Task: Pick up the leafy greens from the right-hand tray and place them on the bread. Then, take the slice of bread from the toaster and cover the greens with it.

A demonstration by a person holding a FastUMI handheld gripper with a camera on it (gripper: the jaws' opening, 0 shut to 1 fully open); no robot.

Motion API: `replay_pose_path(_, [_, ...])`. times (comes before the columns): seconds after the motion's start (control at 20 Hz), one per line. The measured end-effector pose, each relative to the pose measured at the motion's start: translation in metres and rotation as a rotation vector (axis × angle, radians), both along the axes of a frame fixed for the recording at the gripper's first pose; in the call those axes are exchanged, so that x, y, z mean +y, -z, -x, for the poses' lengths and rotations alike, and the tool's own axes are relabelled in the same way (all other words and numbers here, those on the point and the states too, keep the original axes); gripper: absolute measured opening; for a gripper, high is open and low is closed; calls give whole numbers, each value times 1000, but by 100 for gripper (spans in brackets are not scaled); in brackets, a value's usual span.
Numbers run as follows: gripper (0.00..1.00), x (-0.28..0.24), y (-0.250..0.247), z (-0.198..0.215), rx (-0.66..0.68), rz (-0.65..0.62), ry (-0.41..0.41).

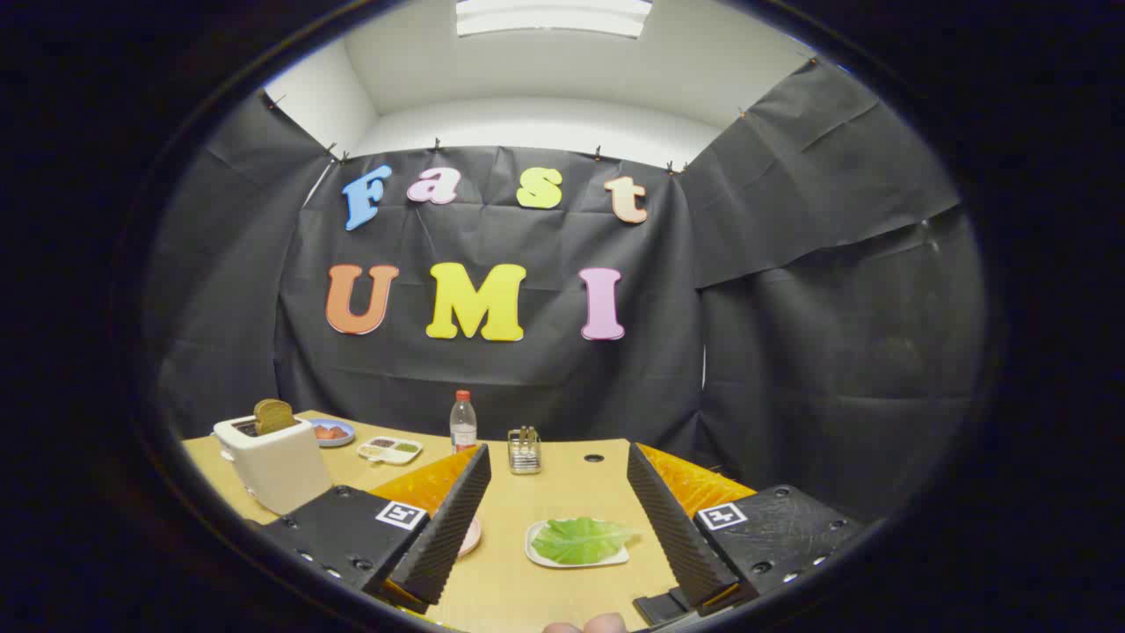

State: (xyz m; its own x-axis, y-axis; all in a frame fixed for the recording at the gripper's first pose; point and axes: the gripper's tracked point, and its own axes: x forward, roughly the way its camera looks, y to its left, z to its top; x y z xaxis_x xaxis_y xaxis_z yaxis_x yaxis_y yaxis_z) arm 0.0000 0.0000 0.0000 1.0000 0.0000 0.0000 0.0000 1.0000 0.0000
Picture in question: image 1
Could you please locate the toasted brown bread slice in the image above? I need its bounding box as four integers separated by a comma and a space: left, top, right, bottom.
254, 399, 298, 435

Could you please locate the blue plate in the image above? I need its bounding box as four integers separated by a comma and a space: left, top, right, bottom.
309, 418, 357, 448

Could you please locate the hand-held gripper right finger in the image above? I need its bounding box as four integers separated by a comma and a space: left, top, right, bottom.
626, 442, 867, 616

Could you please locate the white divided tray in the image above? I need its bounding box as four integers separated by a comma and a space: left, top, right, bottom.
357, 436, 424, 465

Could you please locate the green lettuce leaf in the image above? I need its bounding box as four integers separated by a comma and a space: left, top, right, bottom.
531, 517, 635, 565

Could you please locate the small white plate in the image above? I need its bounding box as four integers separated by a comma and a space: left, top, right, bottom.
525, 519, 631, 569

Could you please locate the white toaster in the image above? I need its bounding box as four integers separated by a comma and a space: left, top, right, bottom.
213, 413, 333, 516

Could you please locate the metal mesh utensil holder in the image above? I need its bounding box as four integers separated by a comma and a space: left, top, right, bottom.
507, 427, 542, 476

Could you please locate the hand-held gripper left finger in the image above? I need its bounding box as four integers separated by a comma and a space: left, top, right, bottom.
255, 444, 493, 615

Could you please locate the ceiling light panel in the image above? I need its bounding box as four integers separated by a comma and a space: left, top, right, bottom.
456, 0, 653, 38

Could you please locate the clear plastic water bottle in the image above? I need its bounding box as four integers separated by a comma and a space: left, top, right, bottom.
450, 390, 478, 454

